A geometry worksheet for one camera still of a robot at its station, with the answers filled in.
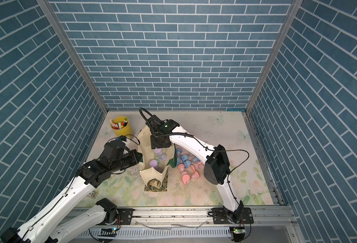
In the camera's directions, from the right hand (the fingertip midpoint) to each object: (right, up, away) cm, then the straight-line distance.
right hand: (156, 146), depth 83 cm
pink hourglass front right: (+23, -16, +2) cm, 28 cm away
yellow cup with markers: (-24, +11, +11) cm, 29 cm away
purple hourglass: (+1, -6, +4) cm, 7 cm away
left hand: (-3, -3, -9) cm, 10 cm away
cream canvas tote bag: (-1, -18, -3) cm, 19 cm away
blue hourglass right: (+21, -10, +11) cm, 26 cm away
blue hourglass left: (+14, -9, +9) cm, 19 cm away
